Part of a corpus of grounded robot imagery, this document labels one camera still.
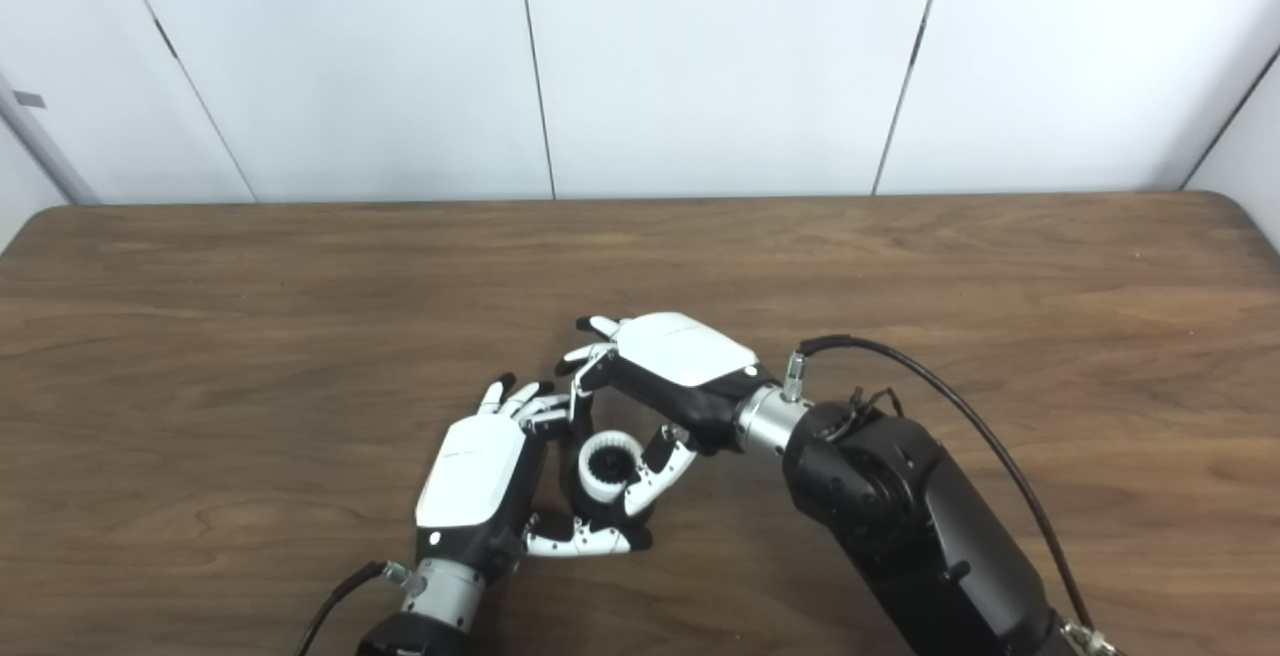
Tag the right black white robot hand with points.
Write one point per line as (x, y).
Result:
(680, 366)

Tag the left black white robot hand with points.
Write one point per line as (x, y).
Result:
(475, 481)

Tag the round black part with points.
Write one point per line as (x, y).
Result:
(598, 514)

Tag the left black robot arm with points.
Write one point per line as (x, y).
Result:
(425, 611)

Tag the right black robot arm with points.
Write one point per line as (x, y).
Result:
(900, 526)

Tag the grey wall corner strip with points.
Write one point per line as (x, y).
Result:
(45, 146)

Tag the small grey wall tag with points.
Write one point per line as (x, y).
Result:
(30, 99)

